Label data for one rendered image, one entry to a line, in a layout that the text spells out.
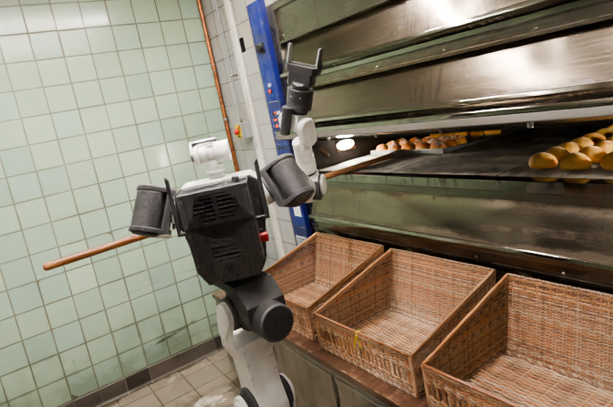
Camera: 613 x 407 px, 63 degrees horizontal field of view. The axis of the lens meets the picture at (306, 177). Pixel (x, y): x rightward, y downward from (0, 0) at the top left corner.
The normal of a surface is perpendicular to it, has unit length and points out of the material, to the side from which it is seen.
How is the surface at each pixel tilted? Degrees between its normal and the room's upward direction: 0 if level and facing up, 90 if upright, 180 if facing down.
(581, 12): 90
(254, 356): 84
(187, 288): 90
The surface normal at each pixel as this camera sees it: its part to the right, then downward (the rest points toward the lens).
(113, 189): 0.54, 0.03
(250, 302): 0.25, -0.67
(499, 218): -0.84, -0.10
